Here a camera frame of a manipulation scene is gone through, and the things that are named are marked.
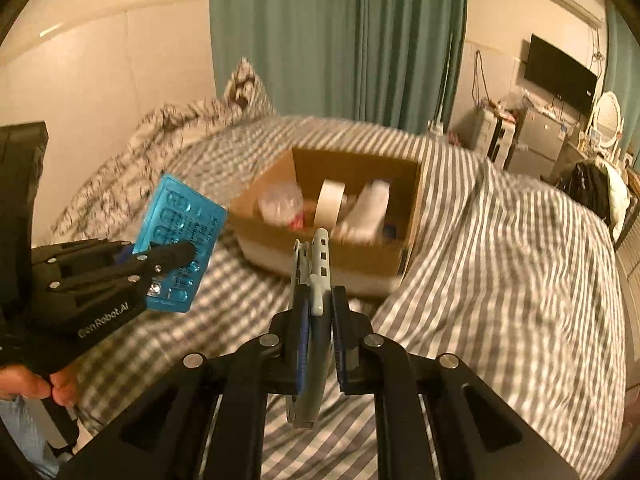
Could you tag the blue blister pack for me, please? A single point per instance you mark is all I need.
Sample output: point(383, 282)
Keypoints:
point(175, 210)

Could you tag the green window curtain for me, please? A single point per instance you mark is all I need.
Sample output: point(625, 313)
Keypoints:
point(622, 70)

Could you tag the grey small fridge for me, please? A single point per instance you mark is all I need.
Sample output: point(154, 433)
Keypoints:
point(537, 142)

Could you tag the grey utility knife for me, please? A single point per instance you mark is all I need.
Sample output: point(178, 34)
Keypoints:
point(318, 280)

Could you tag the person's jeans leg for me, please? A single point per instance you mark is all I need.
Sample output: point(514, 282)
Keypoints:
point(25, 435)

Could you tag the black wall television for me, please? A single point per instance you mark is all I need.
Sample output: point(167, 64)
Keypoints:
point(560, 72)

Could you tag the white appliance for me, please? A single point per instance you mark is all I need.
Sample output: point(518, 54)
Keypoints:
point(492, 135)

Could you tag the white oval mirror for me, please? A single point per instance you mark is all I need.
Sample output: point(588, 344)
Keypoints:
point(607, 117)

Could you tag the white plastic bottle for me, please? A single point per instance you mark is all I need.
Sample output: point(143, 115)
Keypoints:
point(365, 210)

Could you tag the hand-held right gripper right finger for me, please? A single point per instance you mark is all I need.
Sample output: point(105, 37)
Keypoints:
point(340, 340)

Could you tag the person's left hand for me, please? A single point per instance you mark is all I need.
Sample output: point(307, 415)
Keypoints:
point(30, 385)

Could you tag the grey striped bed sheet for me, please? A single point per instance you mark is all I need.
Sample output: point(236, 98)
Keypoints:
point(500, 285)

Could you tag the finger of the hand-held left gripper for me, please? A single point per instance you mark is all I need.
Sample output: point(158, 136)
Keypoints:
point(90, 250)
point(170, 256)

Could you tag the black bag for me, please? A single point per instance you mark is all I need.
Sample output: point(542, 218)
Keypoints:
point(587, 187)

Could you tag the roll of beige tape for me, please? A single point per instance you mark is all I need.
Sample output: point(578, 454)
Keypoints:
point(327, 205)

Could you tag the cardboard box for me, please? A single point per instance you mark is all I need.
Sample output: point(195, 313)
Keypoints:
point(350, 260)

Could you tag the clear plastic bag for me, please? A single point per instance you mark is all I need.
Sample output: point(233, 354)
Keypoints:
point(280, 202)

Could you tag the black patterned pillow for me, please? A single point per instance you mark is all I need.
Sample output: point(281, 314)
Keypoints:
point(247, 90)

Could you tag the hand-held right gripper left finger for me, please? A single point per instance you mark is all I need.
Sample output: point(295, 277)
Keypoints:
point(301, 332)

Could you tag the small blue item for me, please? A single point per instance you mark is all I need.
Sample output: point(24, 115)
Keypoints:
point(390, 231)

